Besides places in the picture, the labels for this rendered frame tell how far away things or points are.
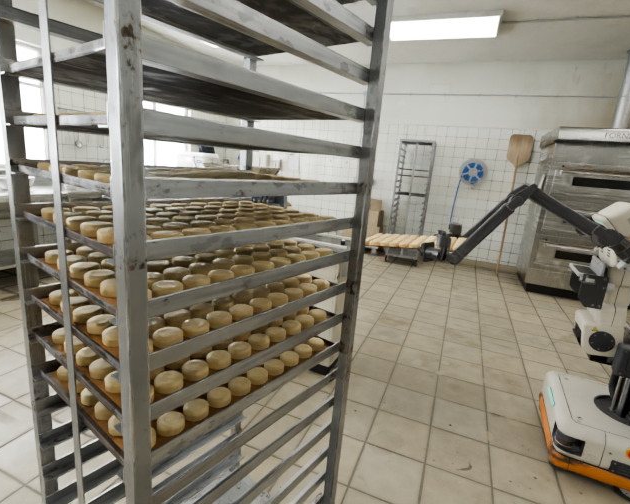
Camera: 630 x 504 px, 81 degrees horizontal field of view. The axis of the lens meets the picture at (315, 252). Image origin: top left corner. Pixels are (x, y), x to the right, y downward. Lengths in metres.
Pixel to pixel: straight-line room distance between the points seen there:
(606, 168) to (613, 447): 3.70
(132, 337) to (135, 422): 0.14
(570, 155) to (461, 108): 1.78
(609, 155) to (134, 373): 5.26
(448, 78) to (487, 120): 0.86
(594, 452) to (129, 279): 2.14
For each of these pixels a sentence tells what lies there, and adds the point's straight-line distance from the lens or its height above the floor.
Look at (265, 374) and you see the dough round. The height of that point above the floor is 0.88.
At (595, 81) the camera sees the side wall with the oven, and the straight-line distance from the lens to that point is 6.53.
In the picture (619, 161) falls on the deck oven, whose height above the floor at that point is 1.68.
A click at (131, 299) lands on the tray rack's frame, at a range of 0.56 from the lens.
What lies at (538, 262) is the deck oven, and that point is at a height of 0.41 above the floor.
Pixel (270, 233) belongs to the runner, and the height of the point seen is 1.23.
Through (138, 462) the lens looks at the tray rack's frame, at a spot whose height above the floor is 0.91.
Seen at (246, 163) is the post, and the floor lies 1.36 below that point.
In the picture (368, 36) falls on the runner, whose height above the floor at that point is 1.67.
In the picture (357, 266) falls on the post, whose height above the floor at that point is 1.12.
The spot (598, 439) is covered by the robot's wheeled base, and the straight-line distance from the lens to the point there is 2.30.
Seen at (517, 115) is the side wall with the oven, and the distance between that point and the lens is 6.33.
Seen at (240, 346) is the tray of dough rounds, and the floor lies 0.97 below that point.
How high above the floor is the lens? 1.37
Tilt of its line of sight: 13 degrees down
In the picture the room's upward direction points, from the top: 5 degrees clockwise
